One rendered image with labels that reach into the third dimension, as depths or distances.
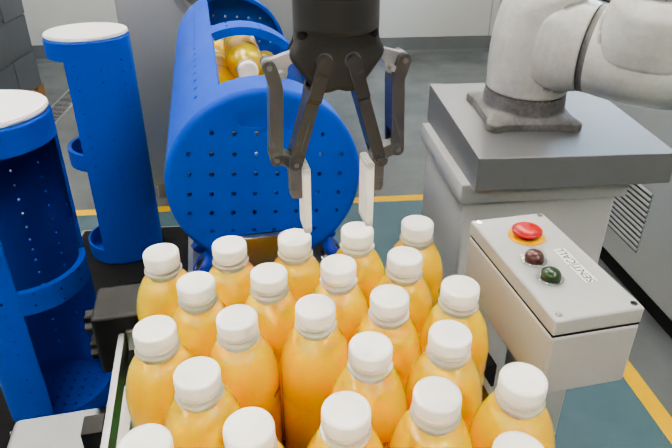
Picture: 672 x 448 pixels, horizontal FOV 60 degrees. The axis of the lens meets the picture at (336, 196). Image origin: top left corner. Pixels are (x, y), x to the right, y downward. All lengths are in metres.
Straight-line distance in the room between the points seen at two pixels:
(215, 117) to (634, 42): 0.65
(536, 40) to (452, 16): 5.11
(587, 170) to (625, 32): 0.24
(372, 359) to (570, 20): 0.74
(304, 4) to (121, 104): 1.76
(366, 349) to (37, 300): 1.18
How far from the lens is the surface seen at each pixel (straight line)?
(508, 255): 0.70
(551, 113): 1.18
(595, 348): 0.67
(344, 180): 0.88
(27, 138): 1.45
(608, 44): 1.07
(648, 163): 1.18
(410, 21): 6.11
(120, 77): 2.21
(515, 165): 1.06
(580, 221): 1.22
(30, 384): 1.77
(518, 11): 1.11
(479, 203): 1.12
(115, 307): 0.80
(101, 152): 2.27
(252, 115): 0.82
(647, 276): 2.54
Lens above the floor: 1.47
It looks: 28 degrees down
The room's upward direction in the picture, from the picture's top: straight up
